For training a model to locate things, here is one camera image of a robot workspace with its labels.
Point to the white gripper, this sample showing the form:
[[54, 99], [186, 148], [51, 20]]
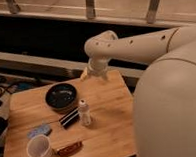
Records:
[[96, 67]]

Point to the brown snack bar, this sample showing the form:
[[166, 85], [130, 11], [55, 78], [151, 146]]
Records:
[[70, 149]]

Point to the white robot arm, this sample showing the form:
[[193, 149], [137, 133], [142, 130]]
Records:
[[164, 107]]

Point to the small clear plastic bottle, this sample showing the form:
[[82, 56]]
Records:
[[83, 109]]

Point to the wooden table board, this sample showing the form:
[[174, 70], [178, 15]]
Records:
[[109, 135]]

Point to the black striped box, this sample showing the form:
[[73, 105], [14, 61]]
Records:
[[69, 118]]

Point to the metal railing frame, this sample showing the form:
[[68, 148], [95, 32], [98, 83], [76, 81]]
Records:
[[134, 12]]

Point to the black bowl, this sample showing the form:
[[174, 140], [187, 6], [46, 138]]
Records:
[[61, 95]]

